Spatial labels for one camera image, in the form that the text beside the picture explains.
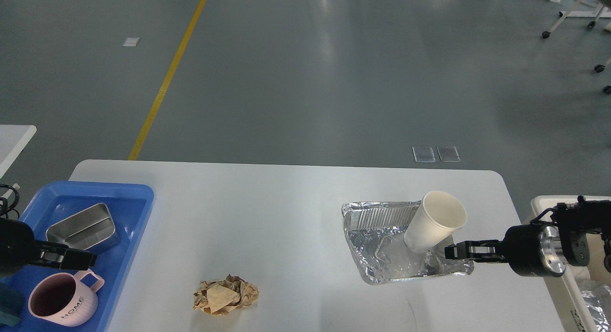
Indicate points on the clear floor plate right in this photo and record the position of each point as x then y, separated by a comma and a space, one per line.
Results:
448, 154

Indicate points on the clear floor plate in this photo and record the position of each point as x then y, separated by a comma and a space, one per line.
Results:
424, 154
448, 154

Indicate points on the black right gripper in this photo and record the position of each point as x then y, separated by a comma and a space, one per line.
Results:
530, 250

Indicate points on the stainless steel rectangular container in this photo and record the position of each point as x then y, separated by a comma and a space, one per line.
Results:
91, 230

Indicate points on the aluminium foil tray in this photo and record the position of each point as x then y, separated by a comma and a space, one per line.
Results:
374, 233

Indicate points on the teal sponge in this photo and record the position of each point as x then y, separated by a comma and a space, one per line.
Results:
11, 303

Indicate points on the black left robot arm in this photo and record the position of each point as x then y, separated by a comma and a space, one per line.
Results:
9, 202

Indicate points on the white paper cup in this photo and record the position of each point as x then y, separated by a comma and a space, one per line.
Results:
439, 215

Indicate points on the blue plastic tray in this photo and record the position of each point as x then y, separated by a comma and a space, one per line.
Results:
129, 206

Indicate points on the cream plastic bin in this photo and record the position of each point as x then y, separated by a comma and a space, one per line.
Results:
570, 305

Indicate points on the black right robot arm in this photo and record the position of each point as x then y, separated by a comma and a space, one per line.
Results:
574, 221

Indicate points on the pink ribbed mug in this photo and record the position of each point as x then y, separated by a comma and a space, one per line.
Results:
65, 299

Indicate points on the white side table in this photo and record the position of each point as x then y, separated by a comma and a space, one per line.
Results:
13, 140

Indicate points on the crumpled foil in bin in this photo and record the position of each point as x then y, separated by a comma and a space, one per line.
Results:
597, 297

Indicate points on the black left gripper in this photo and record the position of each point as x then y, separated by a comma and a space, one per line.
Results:
19, 248

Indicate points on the brown paper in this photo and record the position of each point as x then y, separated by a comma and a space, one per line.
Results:
222, 296

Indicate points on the clear floor plate left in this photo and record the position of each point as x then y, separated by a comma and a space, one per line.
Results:
424, 154

